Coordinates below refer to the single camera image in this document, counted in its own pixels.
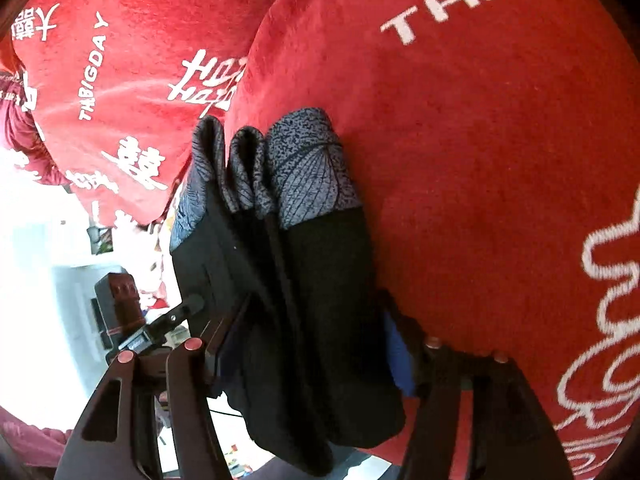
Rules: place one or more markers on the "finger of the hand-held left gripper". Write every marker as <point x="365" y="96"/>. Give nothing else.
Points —
<point x="187" y="306"/>

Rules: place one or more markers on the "maroon cloth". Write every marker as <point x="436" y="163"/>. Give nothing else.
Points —
<point x="20" y="130"/>

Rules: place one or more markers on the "black pants with grey waistband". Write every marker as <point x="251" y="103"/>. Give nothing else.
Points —
<point x="310" y="285"/>

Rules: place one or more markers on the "small dark object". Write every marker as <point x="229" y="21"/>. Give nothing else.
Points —
<point x="100" y="240"/>

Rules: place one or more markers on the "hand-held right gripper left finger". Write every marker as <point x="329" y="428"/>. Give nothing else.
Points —
<point x="232" y="340"/>

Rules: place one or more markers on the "red printed blanket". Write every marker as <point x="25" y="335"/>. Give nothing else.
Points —
<point x="450" y="135"/>

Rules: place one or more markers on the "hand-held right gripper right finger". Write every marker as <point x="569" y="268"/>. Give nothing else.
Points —
<point x="402" y="360"/>

